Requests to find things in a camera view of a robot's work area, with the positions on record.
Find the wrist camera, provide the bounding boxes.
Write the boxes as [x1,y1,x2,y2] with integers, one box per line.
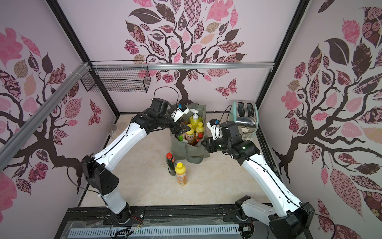
[207,119,221,140]
[171,103,190,122]

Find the white slotted cable duct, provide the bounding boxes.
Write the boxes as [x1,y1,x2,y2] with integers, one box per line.
[66,225,242,239]

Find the mint chrome toaster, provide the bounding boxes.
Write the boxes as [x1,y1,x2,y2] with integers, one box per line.
[228,101,259,140]

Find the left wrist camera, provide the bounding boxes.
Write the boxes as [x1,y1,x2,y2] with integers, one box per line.
[171,103,190,122]

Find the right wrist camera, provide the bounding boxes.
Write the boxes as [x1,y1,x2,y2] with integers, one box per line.
[207,119,221,140]

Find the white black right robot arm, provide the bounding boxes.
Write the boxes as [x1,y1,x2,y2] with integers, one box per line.
[202,119,316,239]

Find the black wire basket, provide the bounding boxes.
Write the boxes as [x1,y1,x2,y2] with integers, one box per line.
[81,60,151,93]

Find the green fabric shopping bag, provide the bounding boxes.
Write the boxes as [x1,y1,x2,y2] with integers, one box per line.
[170,104,210,164]

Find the orange bottle yellow cap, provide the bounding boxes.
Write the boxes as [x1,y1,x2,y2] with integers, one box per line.
[175,162,187,186]
[195,122,205,137]
[185,123,196,145]

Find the dark green bottle red cap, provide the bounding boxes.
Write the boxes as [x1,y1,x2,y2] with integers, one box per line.
[166,152,176,176]

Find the red soap bottle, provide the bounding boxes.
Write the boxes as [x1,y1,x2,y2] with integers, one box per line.
[196,132,204,143]

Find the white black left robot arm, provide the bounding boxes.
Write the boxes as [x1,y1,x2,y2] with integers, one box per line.
[80,98,191,224]

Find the yellow pump soap bottle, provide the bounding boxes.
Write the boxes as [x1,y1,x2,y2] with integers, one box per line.
[189,109,203,129]

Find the clear glass cup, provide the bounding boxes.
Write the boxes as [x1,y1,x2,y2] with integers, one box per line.
[106,124,117,139]

